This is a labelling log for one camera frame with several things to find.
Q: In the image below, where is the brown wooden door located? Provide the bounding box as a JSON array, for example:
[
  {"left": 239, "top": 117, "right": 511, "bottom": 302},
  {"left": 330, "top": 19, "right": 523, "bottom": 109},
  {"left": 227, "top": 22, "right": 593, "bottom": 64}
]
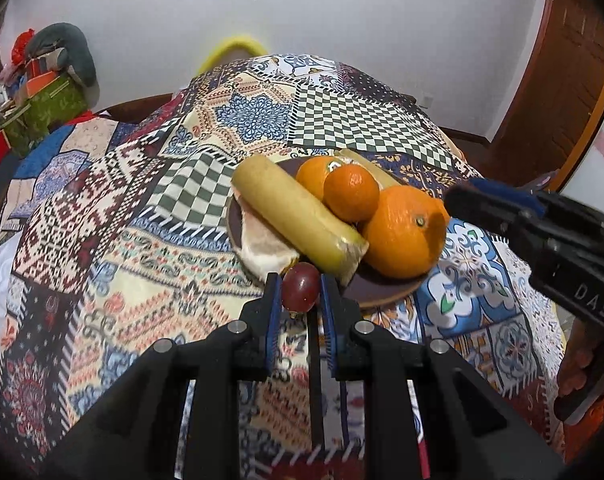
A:
[{"left": 484, "top": 0, "right": 604, "bottom": 191}]

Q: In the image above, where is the person's right hand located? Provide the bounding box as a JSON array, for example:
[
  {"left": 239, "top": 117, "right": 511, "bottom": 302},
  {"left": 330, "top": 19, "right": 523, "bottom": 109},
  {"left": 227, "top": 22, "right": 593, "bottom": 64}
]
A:
[{"left": 556, "top": 320, "right": 604, "bottom": 406}]

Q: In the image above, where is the large orange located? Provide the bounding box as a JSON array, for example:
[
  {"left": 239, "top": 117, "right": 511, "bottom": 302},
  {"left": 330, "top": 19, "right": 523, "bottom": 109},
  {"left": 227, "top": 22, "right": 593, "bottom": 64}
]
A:
[{"left": 362, "top": 185, "right": 451, "bottom": 280}]

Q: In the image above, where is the patchwork printed blanket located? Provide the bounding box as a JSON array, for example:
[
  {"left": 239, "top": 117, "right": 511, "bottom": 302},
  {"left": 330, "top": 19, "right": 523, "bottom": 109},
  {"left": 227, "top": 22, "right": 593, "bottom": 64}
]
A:
[{"left": 0, "top": 52, "right": 568, "bottom": 480}]

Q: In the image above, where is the red grape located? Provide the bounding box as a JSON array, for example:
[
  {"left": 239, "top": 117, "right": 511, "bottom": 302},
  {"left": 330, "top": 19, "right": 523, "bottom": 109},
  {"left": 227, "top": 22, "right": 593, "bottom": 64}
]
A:
[{"left": 281, "top": 262, "right": 320, "bottom": 313}]

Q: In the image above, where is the small orange box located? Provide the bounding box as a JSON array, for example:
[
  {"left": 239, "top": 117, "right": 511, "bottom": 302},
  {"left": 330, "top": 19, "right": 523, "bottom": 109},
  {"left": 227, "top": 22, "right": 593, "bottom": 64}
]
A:
[{"left": 24, "top": 71, "right": 57, "bottom": 96}]

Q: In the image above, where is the person's right forearm orange sleeve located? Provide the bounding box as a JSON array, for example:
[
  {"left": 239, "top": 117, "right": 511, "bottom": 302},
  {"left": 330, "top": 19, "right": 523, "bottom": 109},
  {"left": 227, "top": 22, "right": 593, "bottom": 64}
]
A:
[{"left": 574, "top": 385, "right": 604, "bottom": 428}]

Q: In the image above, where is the small tangerine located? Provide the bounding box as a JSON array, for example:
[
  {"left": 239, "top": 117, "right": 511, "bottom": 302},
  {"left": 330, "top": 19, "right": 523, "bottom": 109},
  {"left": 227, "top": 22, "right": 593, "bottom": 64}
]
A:
[{"left": 323, "top": 164, "right": 381, "bottom": 223}]

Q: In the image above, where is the red fabric flower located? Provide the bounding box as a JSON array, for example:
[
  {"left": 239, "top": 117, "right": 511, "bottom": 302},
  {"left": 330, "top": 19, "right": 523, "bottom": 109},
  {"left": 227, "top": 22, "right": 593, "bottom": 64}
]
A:
[{"left": 12, "top": 30, "right": 35, "bottom": 66}]

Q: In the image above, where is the grey plush pillow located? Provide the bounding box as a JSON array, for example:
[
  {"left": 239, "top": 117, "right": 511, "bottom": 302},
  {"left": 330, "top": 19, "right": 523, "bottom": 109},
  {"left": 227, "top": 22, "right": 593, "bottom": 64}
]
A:
[{"left": 24, "top": 22, "right": 97, "bottom": 88}]

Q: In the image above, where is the medium orange with sticker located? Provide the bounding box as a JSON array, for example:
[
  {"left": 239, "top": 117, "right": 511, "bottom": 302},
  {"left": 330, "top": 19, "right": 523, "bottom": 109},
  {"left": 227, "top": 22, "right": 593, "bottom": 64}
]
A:
[{"left": 296, "top": 156, "right": 345, "bottom": 203}]

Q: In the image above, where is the yellow-green sugarcane piece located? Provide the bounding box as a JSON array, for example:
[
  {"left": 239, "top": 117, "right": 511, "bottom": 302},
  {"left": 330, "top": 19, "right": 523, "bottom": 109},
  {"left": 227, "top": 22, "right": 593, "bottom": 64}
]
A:
[
  {"left": 332, "top": 149, "right": 405, "bottom": 191},
  {"left": 231, "top": 154, "right": 370, "bottom": 277}
]

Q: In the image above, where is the green patterned box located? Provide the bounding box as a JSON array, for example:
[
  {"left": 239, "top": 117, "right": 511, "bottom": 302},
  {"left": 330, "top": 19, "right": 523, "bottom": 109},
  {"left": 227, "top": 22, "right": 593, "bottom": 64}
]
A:
[{"left": 0, "top": 77, "right": 90, "bottom": 156}]

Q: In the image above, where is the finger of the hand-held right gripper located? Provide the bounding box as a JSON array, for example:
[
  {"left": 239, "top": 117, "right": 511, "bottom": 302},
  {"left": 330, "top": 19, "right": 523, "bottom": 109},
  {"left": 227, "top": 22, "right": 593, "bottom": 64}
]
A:
[
  {"left": 443, "top": 183, "right": 549, "bottom": 262},
  {"left": 471, "top": 177, "right": 604, "bottom": 262}
]

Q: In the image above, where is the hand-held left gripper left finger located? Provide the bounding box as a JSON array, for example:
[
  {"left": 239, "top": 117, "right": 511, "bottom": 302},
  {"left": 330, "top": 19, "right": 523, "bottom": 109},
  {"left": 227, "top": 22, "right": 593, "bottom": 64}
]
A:
[{"left": 46, "top": 272, "right": 283, "bottom": 480}]

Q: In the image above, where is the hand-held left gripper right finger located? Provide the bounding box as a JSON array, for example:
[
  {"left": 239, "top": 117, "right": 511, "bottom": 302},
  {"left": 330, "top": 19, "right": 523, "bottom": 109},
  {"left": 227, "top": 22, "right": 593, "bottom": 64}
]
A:
[{"left": 319, "top": 274, "right": 565, "bottom": 480}]

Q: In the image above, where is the dark purple round plate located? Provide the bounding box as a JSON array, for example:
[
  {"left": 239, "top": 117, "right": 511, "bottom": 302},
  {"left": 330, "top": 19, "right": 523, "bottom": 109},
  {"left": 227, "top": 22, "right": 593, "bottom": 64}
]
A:
[{"left": 227, "top": 157, "right": 435, "bottom": 310}]

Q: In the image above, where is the peeled pink pomelo segment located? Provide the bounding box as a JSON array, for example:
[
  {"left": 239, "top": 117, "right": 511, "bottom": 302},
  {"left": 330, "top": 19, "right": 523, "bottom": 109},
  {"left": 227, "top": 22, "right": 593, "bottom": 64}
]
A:
[{"left": 232, "top": 190, "right": 300, "bottom": 281}]

